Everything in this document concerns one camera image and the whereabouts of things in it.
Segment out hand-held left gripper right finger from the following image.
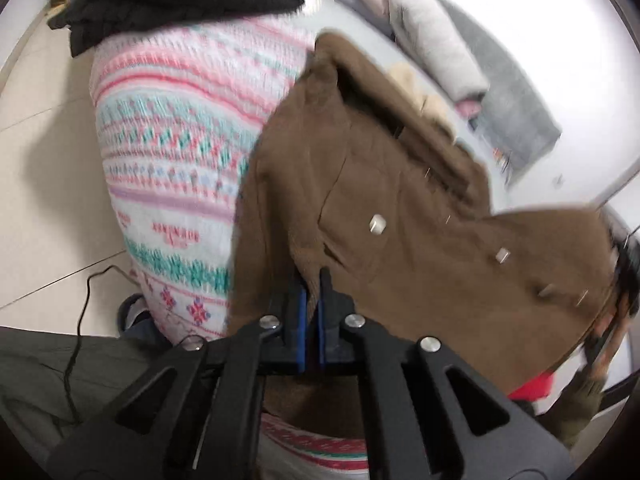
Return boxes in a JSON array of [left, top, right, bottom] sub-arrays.
[[318, 266, 578, 480]]

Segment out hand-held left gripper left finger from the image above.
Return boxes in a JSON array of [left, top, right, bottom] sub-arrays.
[[47, 271, 308, 480]]

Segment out brown coat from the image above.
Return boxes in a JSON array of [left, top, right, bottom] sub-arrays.
[[227, 32, 621, 441]]

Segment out person's right forearm olive sleeve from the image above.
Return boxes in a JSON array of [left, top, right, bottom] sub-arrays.
[[550, 370, 608, 452]]

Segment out person's right hand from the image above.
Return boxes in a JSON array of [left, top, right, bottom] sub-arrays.
[[592, 304, 634, 377]]

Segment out red plastic stool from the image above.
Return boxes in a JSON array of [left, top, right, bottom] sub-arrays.
[[507, 372, 556, 403]]

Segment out dark blue slipper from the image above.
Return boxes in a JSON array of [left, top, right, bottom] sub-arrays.
[[117, 294, 173, 347]]

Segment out dark grey garment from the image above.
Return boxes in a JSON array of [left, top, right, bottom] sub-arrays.
[[410, 0, 563, 186]]

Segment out patterned knit sweater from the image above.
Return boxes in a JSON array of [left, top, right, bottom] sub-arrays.
[[90, 15, 368, 480]]

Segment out beige fur collar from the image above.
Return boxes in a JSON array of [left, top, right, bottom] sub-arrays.
[[387, 62, 456, 133]]

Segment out person's olive pants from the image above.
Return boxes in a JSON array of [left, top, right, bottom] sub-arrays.
[[0, 327, 211, 461]]

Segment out light grey folded garment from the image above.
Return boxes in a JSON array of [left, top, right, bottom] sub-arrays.
[[387, 0, 491, 103]]

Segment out black floor cable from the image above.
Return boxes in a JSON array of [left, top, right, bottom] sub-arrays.
[[52, 265, 136, 426]]

